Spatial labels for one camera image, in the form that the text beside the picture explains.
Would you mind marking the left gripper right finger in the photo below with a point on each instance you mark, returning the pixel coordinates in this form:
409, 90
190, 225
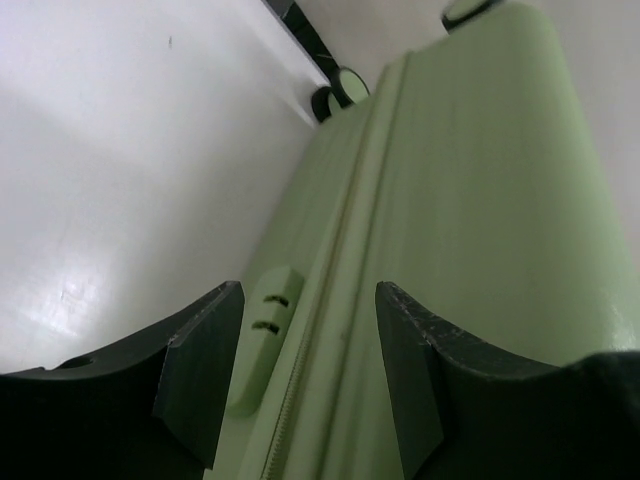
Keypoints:
466, 409

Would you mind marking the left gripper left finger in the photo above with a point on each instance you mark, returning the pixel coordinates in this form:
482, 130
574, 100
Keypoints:
148, 406

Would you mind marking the green hard-shell suitcase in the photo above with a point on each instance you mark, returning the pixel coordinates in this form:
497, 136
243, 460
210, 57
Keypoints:
468, 178

